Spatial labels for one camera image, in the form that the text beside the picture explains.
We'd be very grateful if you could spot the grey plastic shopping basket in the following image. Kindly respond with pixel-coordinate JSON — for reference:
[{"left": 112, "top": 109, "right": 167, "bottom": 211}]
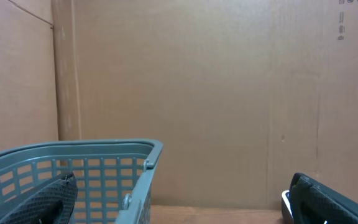
[{"left": 0, "top": 139, "right": 163, "bottom": 223}]

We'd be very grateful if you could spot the brown cardboard backdrop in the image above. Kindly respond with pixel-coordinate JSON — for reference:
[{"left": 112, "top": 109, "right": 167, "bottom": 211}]
[{"left": 0, "top": 0, "right": 358, "bottom": 209}]

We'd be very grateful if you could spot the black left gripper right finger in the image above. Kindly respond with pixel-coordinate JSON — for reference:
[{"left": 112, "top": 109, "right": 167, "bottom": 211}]
[{"left": 288, "top": 173, "right": 358, "bottom": 224}]

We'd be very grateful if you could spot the white barcode scanner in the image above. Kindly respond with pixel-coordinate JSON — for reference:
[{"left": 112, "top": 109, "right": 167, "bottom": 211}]
[{"left": 281, "top": 190, "right": 293, "bottom": 224}]

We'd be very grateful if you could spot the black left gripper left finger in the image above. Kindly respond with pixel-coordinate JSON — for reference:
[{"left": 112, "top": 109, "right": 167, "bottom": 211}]
[{"left": 0, "top": 172, "right": 78, "bottom": 224}]

